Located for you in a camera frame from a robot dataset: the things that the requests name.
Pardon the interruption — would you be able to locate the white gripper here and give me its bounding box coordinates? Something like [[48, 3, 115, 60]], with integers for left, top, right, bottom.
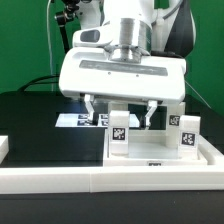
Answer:
[[59, 47, 186, 129]]

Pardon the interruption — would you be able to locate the white square table top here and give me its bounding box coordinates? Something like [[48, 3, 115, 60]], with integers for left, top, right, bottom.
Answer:
[[102, 129, 224, 168]]

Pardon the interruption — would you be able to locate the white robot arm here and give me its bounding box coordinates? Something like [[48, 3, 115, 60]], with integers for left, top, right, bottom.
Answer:
[[59, 0, 196, 125]]

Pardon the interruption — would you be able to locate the white U-shaped obstacle fence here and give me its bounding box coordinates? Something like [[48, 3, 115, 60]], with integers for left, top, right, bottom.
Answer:
[[0, 138, 224, 194]]

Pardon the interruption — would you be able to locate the white marker base plate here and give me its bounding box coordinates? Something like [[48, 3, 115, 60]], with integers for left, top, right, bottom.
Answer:
[[54, 113, 141, 129]]

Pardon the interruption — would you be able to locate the black cable bundle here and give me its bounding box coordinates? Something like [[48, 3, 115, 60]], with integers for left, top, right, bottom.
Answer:
[[17, 73, 62, 93]]

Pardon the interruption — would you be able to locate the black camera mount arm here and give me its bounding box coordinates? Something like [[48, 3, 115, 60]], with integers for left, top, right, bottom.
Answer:
[[55, 0, 80, 53]]

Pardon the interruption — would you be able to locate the white cable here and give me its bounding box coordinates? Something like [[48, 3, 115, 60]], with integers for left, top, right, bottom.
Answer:
[[46, 0, 55, 92]]

